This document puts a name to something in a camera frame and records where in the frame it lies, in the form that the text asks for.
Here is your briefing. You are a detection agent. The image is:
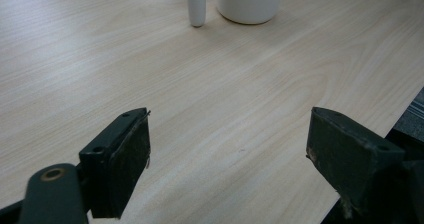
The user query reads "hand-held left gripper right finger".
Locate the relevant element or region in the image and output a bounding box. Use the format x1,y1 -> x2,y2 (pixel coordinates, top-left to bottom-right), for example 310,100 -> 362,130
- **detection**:
305,106 -> 407,220

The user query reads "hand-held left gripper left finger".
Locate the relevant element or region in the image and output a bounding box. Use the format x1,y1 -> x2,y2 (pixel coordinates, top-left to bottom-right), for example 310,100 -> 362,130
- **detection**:
78,107 -> 152,220

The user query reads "white cup with handle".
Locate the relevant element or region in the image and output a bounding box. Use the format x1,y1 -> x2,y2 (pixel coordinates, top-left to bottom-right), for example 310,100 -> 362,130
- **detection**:
185,0 -> 287,28

